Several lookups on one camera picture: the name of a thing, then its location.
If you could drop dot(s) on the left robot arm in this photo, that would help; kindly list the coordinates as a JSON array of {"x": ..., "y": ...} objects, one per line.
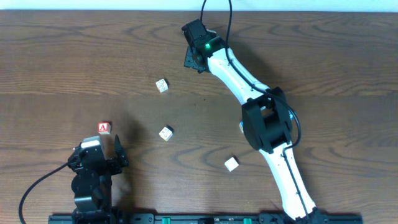
[{"x": 92, "y": 183}]

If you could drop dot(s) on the red letter A block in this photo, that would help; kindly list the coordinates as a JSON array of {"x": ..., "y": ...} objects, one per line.
[{"x": 104, "y": 128}]

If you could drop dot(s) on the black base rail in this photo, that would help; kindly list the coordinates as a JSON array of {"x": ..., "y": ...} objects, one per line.
[{"x": 262, "y": 218}]

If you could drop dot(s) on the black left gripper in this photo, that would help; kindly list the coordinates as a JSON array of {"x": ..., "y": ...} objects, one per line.
[{"x": 109, "y": 165}]

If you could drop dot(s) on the white block upper left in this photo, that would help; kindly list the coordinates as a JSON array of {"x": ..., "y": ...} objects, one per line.
[{"x": 162, "y": 85}]

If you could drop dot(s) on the plain white block lower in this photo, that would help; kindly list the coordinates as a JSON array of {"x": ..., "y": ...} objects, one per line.
[{"x": 231, "y": 164}]

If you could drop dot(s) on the blue number 2 block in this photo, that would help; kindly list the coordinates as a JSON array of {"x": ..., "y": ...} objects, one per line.
[{"x": 291, "y": 115}]

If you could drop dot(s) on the blue letter D block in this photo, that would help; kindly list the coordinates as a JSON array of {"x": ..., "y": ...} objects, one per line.
[{"x": 241, "y": 127}]

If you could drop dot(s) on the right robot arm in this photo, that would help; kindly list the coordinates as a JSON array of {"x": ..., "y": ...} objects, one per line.
[{"x": 267, "y": 118}]

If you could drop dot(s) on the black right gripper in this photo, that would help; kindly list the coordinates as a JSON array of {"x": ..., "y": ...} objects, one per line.
[{"x": 191, "y": 61}]

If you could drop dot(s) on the white block centre left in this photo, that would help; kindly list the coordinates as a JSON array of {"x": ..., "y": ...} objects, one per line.
[{"x": 166, "y": 133}]

